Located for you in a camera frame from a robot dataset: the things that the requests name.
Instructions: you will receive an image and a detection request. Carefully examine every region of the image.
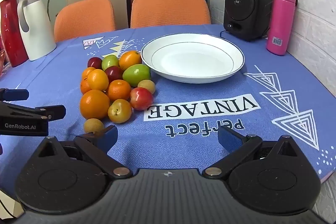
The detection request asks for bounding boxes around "mandarin orange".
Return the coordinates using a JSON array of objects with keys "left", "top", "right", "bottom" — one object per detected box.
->
[
  {"left": 106, "top": 79, "right": 132, "bottom": 102},
  {"left": 80, "top": 79, "right": 92, "bottom": 95}
]

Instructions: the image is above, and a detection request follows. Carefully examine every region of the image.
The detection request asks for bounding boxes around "red translucent pitcher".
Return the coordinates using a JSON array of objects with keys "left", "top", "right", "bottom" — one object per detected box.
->
[{"left": 0, "top": 0, "right": 29, "bottom": 67}]

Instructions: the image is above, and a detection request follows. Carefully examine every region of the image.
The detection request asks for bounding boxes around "small orange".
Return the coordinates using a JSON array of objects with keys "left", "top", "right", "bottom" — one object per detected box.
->
[
  {"left": 87, "top": 69, "right": 109, "bottom": 91},
  {"left": 82, "top": 67, "right": 96, "bottom": 80}
]

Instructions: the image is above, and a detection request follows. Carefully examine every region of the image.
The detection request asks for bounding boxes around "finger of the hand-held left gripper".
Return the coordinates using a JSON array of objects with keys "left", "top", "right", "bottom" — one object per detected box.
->
[
  {"left": 0, "top": 101, "right": 66, "bottom": 122},
  {"left": 0, "top": 88, "right": 29, "bottom": 102}
]

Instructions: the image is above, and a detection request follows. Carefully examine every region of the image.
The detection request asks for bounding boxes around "pink thermos bottle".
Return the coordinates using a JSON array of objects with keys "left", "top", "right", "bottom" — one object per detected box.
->
[{"left": 266, "top": 0, "right": 297, "bottom": 56}]

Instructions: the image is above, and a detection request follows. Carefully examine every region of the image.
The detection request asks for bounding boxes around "green jujube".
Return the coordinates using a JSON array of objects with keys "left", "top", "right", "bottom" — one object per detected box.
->
[
  {"left": 122, "top": 64, "right": 151, "bottom": 87},
  {"left": 101, "top": 55, "right": 120, "bottom": 71}
]

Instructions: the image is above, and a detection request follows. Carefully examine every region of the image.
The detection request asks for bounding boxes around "dark red plum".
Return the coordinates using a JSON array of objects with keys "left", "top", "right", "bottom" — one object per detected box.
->
[
  {"left": 104, "top": 66, "right": 124, "bottom": 83},
  {"left": 87, "top": 57, "right": 103, "bottom": 69}
]

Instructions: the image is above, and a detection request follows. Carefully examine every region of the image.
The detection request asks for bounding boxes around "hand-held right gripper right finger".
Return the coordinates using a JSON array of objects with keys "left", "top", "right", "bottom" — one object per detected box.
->
[{"left": 202, "top": 126, "right": 301, "bottom": 180}]

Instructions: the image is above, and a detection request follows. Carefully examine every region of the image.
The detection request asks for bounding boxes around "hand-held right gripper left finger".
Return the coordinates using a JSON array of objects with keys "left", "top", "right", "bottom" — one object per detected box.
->
[{"left": 37, "top": 125, "right": 133, "bottom": 179}]

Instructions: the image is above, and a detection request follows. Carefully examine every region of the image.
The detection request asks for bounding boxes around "white plate with blue rim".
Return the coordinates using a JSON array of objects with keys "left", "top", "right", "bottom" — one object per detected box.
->
[{"left": 140, "top": 34, "right": 245, "bottom": 83}]

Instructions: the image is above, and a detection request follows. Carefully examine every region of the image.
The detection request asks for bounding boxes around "red yellow plum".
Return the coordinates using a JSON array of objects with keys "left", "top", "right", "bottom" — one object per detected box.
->
[
  {"left": 130, "top": 87, "right": 154, "bottom": 111},
  {"left": 108, "top": 99, "right": 132, "bottom": 124}
]

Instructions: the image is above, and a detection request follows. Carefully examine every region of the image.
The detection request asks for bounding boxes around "tan longan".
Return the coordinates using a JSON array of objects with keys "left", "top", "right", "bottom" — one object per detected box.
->
[
  {"left": 83, "top": 118, "right": 105, "bottom": 135},
  {"left": 138, "top": 80, "right": 156, "bottom": 95}
]

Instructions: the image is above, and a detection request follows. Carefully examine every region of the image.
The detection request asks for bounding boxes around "blue printed tablecloth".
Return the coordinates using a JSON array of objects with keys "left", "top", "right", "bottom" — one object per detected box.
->
[{"left": 0, "top": 24, "right": 330, "bottom": 185}]

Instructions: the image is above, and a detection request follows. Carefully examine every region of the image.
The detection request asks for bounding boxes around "orange chair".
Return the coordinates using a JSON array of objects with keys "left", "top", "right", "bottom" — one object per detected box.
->
[
  {"left": 54, "top": 0, "right": 116, "bottom": 42},
  {"left": 130, "top": 0, "right": 212, "bottom": 29}
]

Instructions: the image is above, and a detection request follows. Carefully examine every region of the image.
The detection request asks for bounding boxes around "black speaker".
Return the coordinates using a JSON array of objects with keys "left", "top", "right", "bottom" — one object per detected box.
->
[{"left": 223, "top": 0, "right": 276, "bottom": 42}]

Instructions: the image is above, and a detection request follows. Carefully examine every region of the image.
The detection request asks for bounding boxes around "white thermos jug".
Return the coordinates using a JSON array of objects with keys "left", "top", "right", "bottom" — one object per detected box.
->
[{"left": 17, "top": 0, "right": 57, "bottom": 61}]

